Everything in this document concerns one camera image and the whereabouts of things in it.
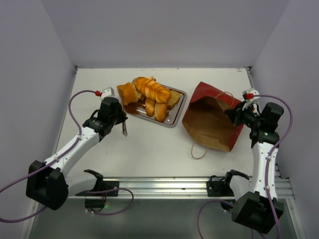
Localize metal tongs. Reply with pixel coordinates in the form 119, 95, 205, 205
122, 120, 128, 137

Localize orange bread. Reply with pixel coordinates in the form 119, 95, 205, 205
117, 82, 138, 106

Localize red paper bag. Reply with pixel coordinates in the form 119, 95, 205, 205
182, 82, 243, 152

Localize long glazed bread loaf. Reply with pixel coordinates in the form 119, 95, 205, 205
145, 97, 156, 117

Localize braided golden bread loaf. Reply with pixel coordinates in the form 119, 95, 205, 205
134, 77, 171, 104

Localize golden baguette roll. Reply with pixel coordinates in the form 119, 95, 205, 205
154, 102, 167, 122

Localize brown seeded bread slice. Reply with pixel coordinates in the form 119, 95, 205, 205
167, 90, 181, 110

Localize fake sandwich wedge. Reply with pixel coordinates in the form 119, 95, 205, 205
135, 90, 145, 101

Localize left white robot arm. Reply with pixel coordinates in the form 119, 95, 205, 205
26, 97, 127, 210

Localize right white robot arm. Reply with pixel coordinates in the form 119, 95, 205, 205
222, 102, 284, 234

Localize stainless steel tray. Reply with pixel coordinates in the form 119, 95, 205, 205
124, 85, 187, 127

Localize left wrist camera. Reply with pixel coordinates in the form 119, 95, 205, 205
100, 87, 115, 101

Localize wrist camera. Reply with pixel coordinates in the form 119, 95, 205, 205
242, 88, 259, 110
100, 87, 115, 101

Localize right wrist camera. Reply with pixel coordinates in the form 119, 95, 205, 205
242, 88, 259, 110

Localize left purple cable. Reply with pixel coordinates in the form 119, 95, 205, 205
0, 90, 134, 223

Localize purple cable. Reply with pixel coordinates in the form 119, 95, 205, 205
0, 90, 134, 223
197, 94, 294, 239

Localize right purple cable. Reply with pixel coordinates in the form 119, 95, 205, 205
197, 94, 294, 239

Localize aluminium mounting rail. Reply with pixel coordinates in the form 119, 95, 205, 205
67, 176, 292, 200

